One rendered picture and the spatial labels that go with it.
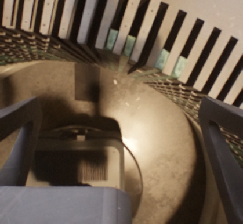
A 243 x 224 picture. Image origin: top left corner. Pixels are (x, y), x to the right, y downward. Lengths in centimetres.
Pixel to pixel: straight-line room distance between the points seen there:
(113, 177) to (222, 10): 95
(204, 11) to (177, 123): 114
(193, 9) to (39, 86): 120
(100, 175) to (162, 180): 51
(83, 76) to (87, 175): 54
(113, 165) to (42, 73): 70
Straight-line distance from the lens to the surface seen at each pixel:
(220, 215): 153
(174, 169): 148
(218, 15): 30
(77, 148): 109
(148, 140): 138
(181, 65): 27
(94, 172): 112
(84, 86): 126
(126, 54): 26
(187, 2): 29
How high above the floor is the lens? 131
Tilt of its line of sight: 84 degrees down
